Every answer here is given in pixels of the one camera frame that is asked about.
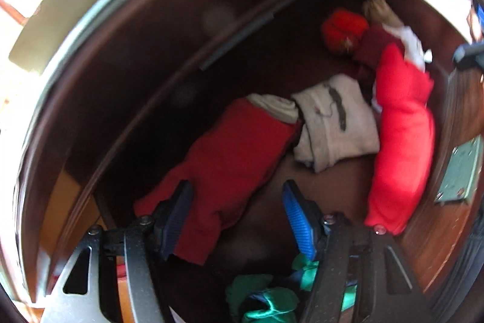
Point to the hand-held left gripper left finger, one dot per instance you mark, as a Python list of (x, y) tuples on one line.
[(174, 221)]

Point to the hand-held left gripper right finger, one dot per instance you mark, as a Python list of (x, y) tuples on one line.
[(298, 217)]

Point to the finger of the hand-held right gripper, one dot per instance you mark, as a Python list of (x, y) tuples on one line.
[(472, 56)]

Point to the tan underwear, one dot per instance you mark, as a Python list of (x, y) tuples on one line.
[(378, 9)]

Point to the dark wooden drawer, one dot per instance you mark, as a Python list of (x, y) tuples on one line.
[(336, 175)]

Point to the white ruffled underwear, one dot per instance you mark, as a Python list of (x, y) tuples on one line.
[(410, 41)]

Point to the dark red knitted sock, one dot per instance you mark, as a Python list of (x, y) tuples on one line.
[(374, 43)]

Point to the deep red underwear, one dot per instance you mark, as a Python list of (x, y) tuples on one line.
[(234, 160)]

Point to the white underwear with grey marks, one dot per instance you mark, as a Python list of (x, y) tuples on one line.
[(340, 133)]

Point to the green and navy sock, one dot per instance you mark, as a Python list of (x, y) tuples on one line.
[(264, 304)]

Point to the beige underwear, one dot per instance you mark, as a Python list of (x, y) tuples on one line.
[(276, 107)]

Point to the bright red underwear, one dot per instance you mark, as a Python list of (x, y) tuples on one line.
[(400, 156)]

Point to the green metal lock plate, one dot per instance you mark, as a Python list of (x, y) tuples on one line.
[(459, 171)]

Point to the dark wooden table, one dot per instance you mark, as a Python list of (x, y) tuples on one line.
[(113, 81)]

